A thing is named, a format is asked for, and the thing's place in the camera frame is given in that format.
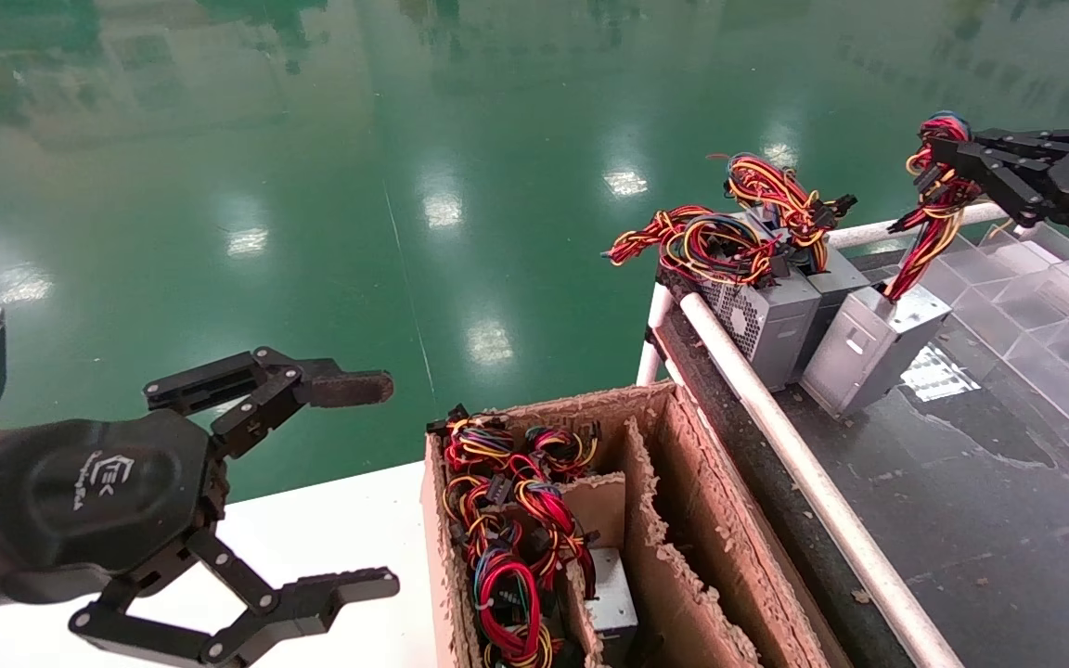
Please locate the brown cardboard box with dividers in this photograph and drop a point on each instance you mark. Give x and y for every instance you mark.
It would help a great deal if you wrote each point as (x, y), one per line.
(711, 520)

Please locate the white frame leg pipe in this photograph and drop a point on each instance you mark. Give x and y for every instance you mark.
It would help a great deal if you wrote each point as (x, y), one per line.
(657, 320)

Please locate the clear acrylic divider tray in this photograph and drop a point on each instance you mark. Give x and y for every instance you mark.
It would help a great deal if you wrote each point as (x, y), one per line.
(1054, 315)

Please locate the grey power supply with grille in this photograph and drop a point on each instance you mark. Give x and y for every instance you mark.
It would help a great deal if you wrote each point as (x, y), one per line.
(776, 320)

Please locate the long white frame pipe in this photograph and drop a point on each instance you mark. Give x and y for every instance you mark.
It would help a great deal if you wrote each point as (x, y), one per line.
(804, 473)

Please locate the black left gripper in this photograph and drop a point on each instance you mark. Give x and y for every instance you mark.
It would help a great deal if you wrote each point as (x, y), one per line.
(98, 487)

